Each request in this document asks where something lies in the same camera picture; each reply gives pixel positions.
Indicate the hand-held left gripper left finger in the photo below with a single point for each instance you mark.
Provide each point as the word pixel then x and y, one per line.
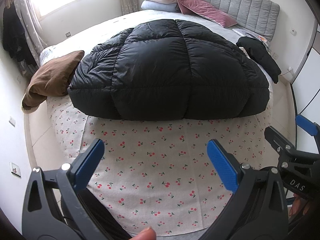
pixel 91 160

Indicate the grey padded headboard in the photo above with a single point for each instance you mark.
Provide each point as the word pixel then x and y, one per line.
pixel 237 0

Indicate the light blue folded blanket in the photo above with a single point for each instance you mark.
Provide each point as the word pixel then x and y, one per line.
pixel 157 7

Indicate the brown folded cloth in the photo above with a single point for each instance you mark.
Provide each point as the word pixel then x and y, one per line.
pixel 52 77

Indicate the person's left hand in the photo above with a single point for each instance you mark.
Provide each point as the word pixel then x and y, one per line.
pixel 145 233

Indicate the white wardrobe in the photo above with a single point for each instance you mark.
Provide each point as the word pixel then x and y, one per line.
pixel 307 67

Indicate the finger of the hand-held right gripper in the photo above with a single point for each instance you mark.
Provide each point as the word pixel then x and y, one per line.
pixel 280 143
pixel 308 126

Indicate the dark hanging clothes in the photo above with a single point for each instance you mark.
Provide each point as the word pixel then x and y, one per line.
pixel 15 37

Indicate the person's right hand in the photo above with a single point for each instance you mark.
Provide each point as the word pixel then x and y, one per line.
pixel 296 207

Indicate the sheer patterned curtain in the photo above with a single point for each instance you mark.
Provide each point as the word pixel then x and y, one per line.
pixel 30 17

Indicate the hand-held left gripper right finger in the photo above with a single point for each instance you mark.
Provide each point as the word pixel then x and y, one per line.
pixel 222 162

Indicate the black puffer jacket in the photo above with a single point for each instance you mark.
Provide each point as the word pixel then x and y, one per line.
pixel 162 75

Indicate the small black garment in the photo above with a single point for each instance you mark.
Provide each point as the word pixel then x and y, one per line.
pixel 260 52

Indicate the cherry print bed sheet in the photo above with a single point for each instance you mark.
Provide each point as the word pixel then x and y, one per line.
pixel 162 167

